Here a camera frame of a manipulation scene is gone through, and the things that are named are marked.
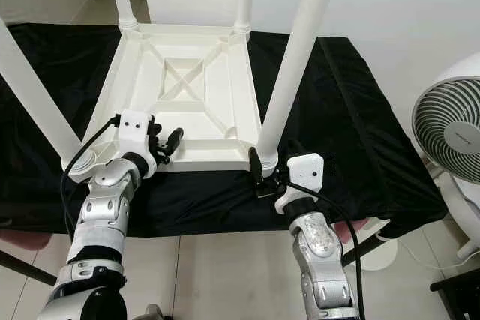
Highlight white plastic table top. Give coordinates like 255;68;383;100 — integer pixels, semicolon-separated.
61;22;278;182

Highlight black tablecloth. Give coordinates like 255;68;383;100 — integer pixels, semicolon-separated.
0;24;449;238

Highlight white floor fan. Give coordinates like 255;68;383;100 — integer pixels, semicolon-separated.
411;52;480;261

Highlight robot left leg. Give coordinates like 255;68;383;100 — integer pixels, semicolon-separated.
142;304;166;320

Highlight dark pink stool seat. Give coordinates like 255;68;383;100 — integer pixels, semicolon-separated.
0;229;46;253

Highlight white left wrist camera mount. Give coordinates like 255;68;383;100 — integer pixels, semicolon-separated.
116;110;158;175

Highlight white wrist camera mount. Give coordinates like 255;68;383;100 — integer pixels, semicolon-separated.
274;153;325;216
116;110;158;175

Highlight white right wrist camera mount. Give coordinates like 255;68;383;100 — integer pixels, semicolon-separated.
274;153;325;216

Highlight black table frame leg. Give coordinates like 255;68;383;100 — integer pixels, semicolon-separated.
341;230;383;267
0;249;57;287

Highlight round extension cord reel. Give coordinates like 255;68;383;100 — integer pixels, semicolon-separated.
337;215;398;272

